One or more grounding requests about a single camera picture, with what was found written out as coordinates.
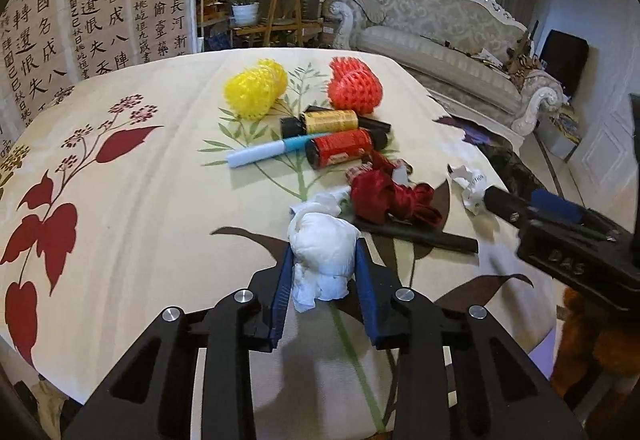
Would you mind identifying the red label bottle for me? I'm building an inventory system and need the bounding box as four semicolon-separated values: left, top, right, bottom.
305;130;390;171

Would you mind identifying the leopard print cloth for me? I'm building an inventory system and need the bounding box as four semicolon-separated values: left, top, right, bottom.
505;52;543;80

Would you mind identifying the blue and white tube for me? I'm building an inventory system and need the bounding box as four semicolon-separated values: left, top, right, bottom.
226;136;313;169

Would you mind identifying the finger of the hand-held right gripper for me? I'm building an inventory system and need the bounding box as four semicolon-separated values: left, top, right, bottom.
531;190;621;241
482;186;538;225

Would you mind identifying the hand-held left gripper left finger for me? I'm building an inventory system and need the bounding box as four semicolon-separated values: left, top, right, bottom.
62;245;296;440

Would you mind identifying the ornate white sofa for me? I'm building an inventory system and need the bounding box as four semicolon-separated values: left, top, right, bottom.
322;0;566;135

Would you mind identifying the calligraphy screen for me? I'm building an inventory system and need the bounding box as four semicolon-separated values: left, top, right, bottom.
0;0;198;135

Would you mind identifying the red foam fruit net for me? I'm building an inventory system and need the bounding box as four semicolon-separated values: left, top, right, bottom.
327;56;383;115

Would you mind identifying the blue yellow patterned box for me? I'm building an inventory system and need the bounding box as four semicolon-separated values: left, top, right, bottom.
537;104;583;161

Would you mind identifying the dark flat panel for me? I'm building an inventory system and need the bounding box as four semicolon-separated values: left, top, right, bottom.
542;30;590;98

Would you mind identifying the yellow foam fruit net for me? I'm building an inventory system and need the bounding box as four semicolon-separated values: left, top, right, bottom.
222;60;288;117

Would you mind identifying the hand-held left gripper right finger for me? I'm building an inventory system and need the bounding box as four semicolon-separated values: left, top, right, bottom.
352;237;588;440

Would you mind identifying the red ribbon bundle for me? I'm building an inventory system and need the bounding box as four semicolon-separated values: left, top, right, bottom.
347;155;446;225

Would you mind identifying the white tissue wad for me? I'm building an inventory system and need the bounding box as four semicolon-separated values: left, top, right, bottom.
287;192;362;313

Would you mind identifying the small black bottle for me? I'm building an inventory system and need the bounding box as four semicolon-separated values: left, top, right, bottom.
357;116;392;133

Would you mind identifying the floral tablecloth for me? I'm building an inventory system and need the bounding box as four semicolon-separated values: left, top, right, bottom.
0;47;566;440

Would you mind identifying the black stick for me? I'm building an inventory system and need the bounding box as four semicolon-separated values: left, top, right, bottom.
352;217;479;255

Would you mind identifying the wooden plant stand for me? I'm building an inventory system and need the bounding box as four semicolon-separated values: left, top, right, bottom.
262;0;307;48

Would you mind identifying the white paper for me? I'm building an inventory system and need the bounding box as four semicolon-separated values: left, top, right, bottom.
446;163;488;213

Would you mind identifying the brown plush toy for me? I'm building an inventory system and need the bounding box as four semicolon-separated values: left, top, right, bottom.
552;287;640;416

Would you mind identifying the gold label bottle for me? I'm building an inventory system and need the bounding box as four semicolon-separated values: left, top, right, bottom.
280;108;359;137

